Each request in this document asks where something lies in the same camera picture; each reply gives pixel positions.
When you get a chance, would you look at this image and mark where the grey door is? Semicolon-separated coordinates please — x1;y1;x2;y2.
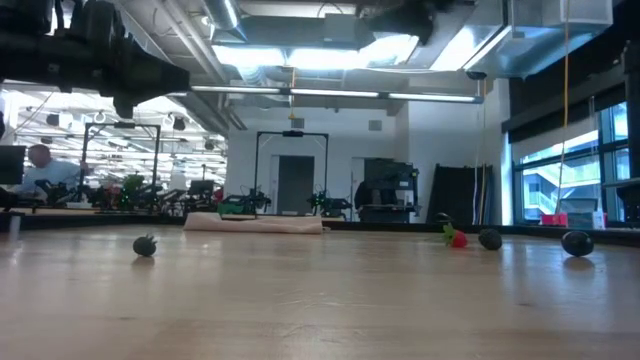
277;155;316;216

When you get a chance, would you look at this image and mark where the dark round berry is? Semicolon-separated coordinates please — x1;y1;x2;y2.
560;230;596;258

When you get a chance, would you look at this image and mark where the black table frame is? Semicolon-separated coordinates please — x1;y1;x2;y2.
0;209;640;247

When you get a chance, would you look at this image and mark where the dark bumpy blackberry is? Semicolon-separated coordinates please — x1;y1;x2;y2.
477;228;504;252

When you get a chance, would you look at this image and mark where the black metal pole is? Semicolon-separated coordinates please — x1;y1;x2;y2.
622;39;640;226

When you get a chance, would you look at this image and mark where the black standing panel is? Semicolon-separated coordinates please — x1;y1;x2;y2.
428;163;494;226

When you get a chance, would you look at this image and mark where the rectangular silver duct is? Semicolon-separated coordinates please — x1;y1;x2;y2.
462;0;614;79

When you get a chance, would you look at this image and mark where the long fluorescent ceiling light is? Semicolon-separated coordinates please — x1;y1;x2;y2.
189;84;485;105

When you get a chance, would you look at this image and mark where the round silver duct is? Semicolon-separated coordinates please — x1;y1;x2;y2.
202;0;249;44

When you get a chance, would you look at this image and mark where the person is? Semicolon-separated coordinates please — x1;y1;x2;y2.
14;143;94;201

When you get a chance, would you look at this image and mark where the black machine cart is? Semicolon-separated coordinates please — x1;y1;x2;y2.
355;158;422;224

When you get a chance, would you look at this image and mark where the green background plant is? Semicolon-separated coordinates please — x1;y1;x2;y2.
121;173;146;209

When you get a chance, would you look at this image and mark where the dark berry with calyx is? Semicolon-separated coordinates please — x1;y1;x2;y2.
132;234;158;258

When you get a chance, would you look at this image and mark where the black background monitor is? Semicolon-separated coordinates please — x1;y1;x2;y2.
0;144;27;186

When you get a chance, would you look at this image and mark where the small red strawberry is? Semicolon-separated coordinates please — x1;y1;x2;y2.
441;222;469;249

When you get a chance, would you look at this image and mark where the black gantry frame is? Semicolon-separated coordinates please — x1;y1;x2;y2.
79;122;162;214
253;130;330;217

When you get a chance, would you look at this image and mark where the large window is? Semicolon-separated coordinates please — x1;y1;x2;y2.
512;102;631;226

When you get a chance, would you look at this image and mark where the green black background robot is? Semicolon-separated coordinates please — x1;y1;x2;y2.
305;191;354;220
217;188;274;217

